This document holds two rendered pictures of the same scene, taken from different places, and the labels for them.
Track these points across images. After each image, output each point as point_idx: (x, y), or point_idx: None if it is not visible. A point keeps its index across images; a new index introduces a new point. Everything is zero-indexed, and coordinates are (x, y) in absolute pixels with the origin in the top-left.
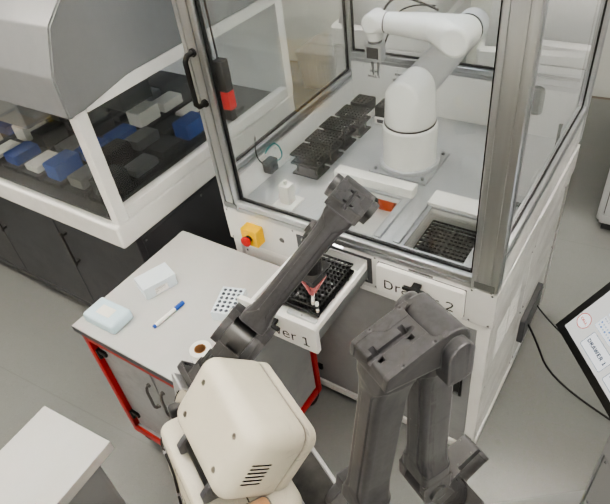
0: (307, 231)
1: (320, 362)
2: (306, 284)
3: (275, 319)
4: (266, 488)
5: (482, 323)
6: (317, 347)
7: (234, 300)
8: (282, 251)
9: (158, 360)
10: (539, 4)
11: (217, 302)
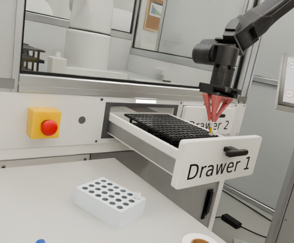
0: (238, 29)
1: None
2: (237, 93)
3: (231, 146)
4: None
5: (234, 132)
6: (255, 163)
7: (116, 189)
8: (77, 138)
9: None
10: None
11: (105, 201)
